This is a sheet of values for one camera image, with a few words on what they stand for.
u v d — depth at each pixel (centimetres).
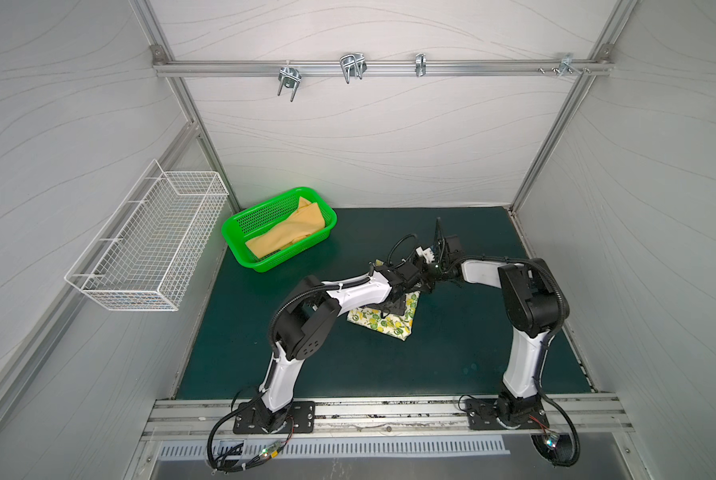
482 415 73
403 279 73
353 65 77
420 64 78
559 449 72
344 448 70
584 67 78
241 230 108
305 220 113
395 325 86
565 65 77
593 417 75
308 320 50
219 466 67
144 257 68
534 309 53
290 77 80
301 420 73
